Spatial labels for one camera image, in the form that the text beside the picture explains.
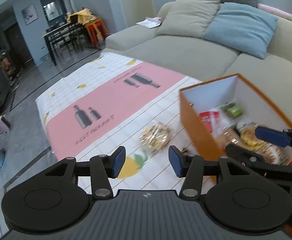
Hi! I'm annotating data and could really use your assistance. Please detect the door with handle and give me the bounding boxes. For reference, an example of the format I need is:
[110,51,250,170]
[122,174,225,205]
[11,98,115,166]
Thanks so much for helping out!
[121,0,156,27]

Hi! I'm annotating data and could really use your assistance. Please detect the orange cardboard storage box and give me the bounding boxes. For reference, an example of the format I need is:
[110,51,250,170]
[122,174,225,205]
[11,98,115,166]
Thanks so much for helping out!
[179,74,292,161]

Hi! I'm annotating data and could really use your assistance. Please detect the clear bag yellow snacks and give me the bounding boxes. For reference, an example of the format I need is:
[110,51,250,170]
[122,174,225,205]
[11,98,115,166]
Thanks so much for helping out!
[239,123,267,152]

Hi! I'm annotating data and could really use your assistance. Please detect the light blue cushion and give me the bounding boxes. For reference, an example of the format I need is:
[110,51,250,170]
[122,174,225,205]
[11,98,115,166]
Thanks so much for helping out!
[202,2,278,59]

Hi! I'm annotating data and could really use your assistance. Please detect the wall picture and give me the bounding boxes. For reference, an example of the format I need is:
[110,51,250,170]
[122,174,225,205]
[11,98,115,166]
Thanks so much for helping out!
[21,4,38,25]

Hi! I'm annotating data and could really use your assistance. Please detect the black dining table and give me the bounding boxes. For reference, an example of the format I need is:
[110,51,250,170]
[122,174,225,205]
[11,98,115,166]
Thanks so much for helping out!
[42,23,83,66]

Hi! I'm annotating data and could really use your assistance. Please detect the bagged sliced bread loaf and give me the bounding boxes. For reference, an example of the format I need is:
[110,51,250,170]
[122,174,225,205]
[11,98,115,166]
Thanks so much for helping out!
[214,125,288,165]

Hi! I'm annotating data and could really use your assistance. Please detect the pink cushion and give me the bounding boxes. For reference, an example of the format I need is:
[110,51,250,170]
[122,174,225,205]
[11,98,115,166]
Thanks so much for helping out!
[257,3,292,22]

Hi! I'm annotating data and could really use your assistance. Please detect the beige fabric sofa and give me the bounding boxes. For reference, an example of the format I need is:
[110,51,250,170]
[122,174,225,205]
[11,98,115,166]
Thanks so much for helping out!
[103,0,292,126]

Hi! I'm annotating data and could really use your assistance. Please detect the beige cushion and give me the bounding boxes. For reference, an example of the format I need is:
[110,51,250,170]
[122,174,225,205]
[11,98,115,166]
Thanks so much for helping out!
[157,0,220,38]

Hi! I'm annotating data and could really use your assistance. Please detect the orange stool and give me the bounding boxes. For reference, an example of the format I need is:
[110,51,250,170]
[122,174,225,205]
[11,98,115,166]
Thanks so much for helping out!
[84,16,110,47]

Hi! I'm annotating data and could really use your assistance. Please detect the green snack packet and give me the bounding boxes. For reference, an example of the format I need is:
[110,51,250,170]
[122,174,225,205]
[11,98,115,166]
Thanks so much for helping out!
[221,102,244,119]

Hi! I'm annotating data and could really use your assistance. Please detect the pink white patterned tablecloth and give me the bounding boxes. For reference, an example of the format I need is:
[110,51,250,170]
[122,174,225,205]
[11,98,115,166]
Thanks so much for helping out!
[36,53,198,192]

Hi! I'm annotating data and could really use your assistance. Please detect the papers on sofa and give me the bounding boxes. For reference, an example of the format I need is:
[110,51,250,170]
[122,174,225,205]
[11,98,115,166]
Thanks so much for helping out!
[136,17,163,29]

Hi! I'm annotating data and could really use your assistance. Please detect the red white snack bag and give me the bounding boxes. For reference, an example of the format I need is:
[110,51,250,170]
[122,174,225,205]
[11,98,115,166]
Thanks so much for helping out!
[198,111,221,133]

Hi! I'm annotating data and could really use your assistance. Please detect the pink small heater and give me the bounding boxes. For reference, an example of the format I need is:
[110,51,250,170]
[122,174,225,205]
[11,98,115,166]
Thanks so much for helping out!
[0,115,11,133]

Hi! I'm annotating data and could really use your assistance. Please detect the yellow cloth on stool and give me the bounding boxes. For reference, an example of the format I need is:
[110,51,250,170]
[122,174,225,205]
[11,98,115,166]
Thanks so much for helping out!
[67,8,97,24]

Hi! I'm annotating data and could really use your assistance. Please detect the clear bag of peanuts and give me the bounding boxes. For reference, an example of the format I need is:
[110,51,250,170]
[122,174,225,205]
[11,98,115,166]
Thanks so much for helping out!
[140,122,171,154]

